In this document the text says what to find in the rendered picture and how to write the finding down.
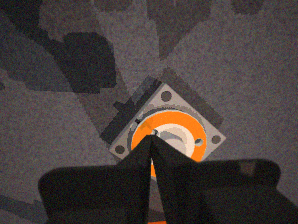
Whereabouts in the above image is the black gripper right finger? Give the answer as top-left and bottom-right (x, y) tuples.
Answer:
(151, 134), (281, 224)

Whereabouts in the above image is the orange round plate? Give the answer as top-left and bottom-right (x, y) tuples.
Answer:
(131, 110), (207, 162)

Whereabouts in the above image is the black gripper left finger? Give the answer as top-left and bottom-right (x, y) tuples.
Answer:
(38, 135), (152, 224)

